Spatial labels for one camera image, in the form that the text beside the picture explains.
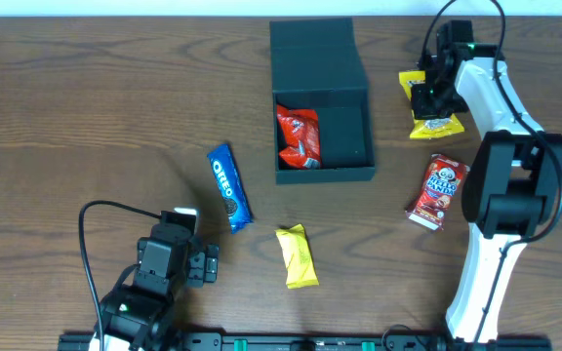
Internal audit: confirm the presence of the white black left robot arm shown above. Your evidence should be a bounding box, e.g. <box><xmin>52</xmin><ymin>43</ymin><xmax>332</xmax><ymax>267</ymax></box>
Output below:
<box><xmin>89</xmin><ymin>208</ymin><xmax>219</xmax><ymax>351</ymax></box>

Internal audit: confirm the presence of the dark green open box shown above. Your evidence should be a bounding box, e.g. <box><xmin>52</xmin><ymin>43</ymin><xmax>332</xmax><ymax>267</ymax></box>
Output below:
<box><xmin>269</xmin><ymin>18</ymin><xmax>376</xmax><ymax>184</ymax></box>

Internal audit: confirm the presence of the yellow seed snack bag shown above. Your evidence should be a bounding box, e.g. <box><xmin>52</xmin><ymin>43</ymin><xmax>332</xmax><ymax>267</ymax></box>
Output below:
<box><xmin>399</xmin><ymin>70</ymin><xmax>464</xmax><ymax>139</ymax></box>

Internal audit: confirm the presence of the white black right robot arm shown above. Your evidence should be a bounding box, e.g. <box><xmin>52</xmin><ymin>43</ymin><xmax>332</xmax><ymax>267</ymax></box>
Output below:
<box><xmin>411</xmin><ymin>20</ymin><xmax>562</xmax><ymax>350</ymax></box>

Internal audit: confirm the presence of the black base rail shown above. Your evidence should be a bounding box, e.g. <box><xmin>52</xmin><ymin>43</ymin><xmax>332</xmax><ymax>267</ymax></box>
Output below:
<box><xmin>57</xmin><ymin>331</ymin><xmax>553</xmax><ymax>351</ymax></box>

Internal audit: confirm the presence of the red Hello Panda box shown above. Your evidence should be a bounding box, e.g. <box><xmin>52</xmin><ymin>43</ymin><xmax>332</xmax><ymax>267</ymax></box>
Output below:
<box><xmin>406</xmin><ymin>154</ymin><xmax>470</xmax><ymax>230</ymax></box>

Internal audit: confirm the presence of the yellow wrapped snack bar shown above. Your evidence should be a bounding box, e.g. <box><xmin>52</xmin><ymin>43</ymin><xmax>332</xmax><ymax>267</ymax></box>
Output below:
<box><xmin>275</xmin><ymin>224</ymin><xmax>319</xmax><ymax>290</ymax></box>

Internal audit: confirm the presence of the blue Oreo cookie pack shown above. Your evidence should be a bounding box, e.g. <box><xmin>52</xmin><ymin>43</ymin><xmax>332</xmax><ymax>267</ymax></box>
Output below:
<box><xmin>208</xmin><ymin>144</ymin><xmax>252</xmax><ymax>234</ymax></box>

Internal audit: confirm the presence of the red snack bag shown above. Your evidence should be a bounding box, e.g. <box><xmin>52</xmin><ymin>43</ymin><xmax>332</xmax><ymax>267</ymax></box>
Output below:
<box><xmin>276</xmin><ymin>104</ymin><xmax>321</xmax><ymax>170</ymax></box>

